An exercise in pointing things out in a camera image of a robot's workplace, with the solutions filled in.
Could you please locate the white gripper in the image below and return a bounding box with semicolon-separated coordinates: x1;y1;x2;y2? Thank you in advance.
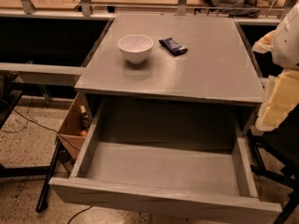
252;4;299;132

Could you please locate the dark blue rxbar wrapper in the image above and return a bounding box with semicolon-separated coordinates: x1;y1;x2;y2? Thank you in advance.
159;37;188;56

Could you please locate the open grey top drawer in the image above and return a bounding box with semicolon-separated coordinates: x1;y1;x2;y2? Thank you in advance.
50;97;281;224

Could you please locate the grey cabinet with top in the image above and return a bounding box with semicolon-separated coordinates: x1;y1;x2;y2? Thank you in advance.
74;13;265;137

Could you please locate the white ceramic bowl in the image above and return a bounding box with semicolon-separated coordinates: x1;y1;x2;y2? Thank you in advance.
118;35;153;63

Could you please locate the black table leg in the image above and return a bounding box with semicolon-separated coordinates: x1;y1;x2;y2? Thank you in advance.
36;140;61;213

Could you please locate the grey metal rail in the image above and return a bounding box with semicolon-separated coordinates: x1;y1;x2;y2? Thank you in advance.
0;63;84;86

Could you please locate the black floor cable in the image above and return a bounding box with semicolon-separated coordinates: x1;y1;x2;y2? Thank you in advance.
0;98;81;152

